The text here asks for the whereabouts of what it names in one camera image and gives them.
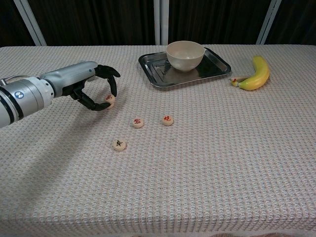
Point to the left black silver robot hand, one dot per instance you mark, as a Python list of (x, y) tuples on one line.
[(71, 74)]

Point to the chess piece red character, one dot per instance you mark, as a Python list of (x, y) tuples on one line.
[(109, 98), (138, 122), (168, 120)]

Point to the chess piece black character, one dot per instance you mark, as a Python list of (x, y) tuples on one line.
[(111, 106), (119, 145)]

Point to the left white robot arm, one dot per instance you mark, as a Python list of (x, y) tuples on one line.
[(27, 96)]

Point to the black curtain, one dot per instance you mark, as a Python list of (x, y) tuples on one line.
[(98, 19)]

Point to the cream bowl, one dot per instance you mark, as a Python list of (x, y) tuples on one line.
[(185, 60)]

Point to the stainless steel tray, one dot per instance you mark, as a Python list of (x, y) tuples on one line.
[(212, 69)]

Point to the beige woven tablecloth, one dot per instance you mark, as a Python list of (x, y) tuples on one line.
[(197, 160)]

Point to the yellow banana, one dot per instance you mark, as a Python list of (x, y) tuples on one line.
[(259, 76)]

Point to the white frame post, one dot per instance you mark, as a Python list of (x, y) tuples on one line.
[(30, 22), (161, 22), (267, 22)]

